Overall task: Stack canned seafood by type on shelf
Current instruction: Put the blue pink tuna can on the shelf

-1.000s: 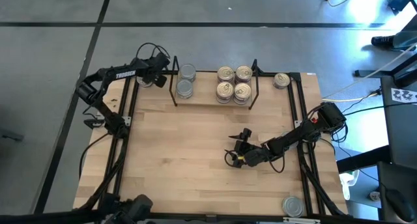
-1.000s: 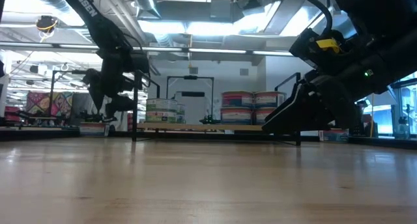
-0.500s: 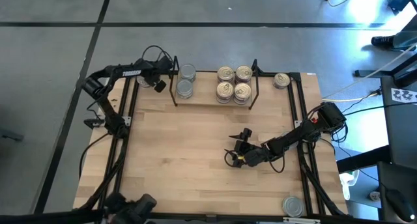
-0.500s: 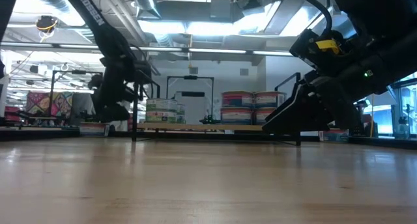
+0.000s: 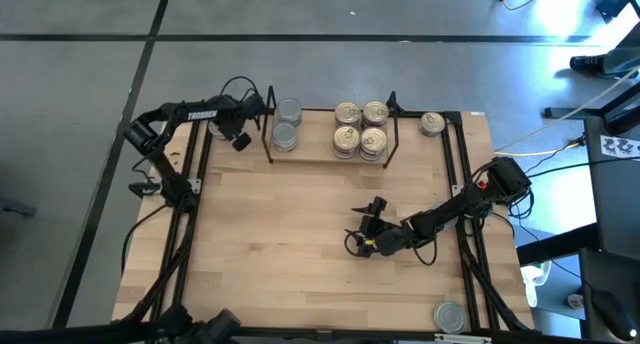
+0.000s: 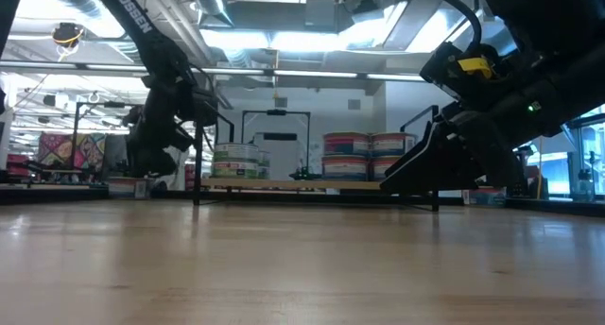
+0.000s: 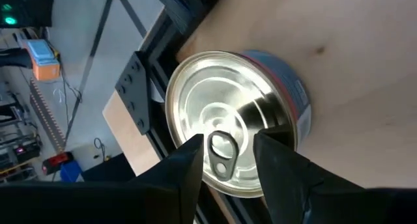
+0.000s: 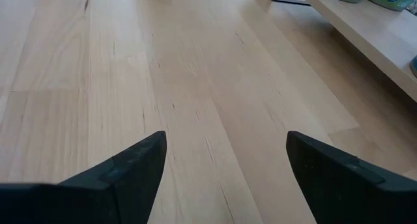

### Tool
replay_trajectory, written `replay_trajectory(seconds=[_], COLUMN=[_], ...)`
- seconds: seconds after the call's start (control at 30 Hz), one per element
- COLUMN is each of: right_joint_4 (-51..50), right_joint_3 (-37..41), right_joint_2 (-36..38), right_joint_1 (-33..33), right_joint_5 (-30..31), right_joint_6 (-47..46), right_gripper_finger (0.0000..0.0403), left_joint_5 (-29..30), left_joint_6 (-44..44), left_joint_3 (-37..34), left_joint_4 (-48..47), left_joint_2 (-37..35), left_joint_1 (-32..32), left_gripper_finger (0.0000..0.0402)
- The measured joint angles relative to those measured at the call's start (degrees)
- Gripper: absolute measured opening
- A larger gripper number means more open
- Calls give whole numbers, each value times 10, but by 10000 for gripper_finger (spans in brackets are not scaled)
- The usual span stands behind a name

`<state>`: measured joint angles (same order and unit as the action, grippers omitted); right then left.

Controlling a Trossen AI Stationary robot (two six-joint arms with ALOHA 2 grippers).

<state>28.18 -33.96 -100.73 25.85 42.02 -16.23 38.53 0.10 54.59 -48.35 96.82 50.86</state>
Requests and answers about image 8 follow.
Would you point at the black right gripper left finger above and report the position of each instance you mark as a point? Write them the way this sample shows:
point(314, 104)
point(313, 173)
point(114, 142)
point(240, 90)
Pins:
point(130, 191)

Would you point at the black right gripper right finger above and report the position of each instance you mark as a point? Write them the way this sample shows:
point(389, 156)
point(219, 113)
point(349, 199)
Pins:
point(332, 191)

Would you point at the wooden shelf with black legs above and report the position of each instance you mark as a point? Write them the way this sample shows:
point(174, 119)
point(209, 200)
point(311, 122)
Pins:
point(374, 32)

